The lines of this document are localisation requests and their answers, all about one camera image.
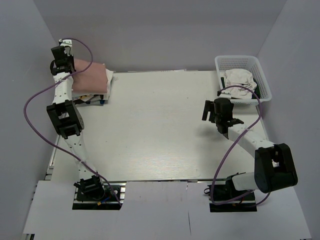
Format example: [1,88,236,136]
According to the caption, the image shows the white folded t shirt stack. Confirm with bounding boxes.
[72,69,114,106]

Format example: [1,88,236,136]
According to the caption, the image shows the white crumpled t shirt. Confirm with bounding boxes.
[220,68,253,83]

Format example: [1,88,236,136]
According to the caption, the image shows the pink t shirt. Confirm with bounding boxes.
[72,62,107,93]

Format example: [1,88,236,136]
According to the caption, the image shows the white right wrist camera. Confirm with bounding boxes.
[216,89,232,99]

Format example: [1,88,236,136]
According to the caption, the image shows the white plastic basket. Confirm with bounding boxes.
[215,55,272,105]

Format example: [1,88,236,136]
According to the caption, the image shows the dark green t shirt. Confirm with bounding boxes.
[220,76,261,100]

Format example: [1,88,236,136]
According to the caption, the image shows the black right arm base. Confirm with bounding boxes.
[203,178,257,213]

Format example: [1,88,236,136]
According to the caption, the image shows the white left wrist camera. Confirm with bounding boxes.
[58,39,73,50]

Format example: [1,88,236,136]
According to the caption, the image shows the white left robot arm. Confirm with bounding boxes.
[46,41,106,200]

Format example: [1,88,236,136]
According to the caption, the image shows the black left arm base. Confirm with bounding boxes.
[72,175,126,211]

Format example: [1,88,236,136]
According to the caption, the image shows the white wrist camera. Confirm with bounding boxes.
[58,39,73,50]
[216,89,232,99]

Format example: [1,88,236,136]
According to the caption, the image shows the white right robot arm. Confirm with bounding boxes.
[202,98,298,200]

